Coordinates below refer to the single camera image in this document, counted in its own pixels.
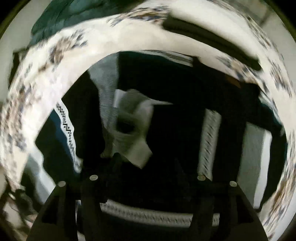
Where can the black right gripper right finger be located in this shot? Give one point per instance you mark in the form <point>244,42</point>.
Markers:
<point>222,212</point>

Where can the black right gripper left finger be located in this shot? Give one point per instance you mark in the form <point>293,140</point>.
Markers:
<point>57,218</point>

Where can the black grey white striped sweater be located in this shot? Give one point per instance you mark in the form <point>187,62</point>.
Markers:
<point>165,122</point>

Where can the white floral bed blanket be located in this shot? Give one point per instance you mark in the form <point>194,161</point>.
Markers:
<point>52,66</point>

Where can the dark teal plush blanket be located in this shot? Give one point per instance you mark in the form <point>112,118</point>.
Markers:
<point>63,14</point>

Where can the folded black garment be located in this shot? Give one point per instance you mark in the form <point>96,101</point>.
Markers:
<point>200,34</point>

